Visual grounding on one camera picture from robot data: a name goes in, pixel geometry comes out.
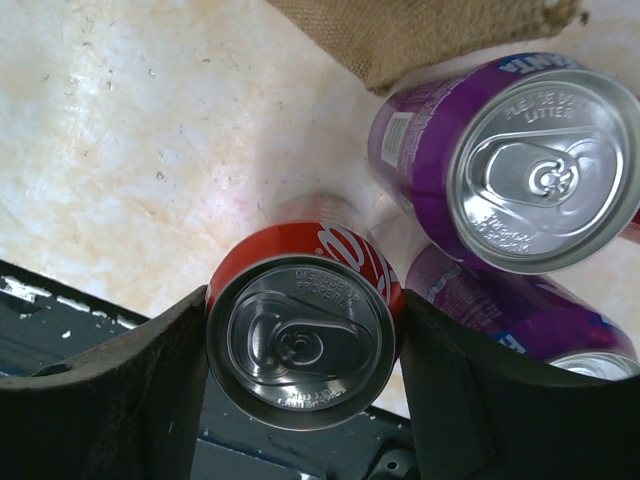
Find red soda can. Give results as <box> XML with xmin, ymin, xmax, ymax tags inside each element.
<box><xmin>206</xmin><ymin>192</ymin><xmax>405</xmax><ymax>431</ymax></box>

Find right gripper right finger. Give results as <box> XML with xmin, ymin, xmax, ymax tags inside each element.
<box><xmin>400</xmin><ymin>290</ymin><xmax>639</xmax><ymax>479</ymax></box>

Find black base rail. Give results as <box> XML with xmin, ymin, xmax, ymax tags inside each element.
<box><xmin>1</xmin><ymin>263</ymin><xmax>419</xmax><ymax>479</ymax></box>

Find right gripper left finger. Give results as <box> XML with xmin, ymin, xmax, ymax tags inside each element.
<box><xmin>1</xmin><ymin>287</ymin><xmax>208</xmax><ymax>479</ymax></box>

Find purple soda can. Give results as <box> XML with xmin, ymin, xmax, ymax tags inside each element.
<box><xmin>368</xmin><ymin>52</ymin><xmax>639</xmax><ymax>275</ymax></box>
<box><xmin>405</xmin><ymin>245</ymin><xmax>639</xmax><ymax>381</ymax></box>

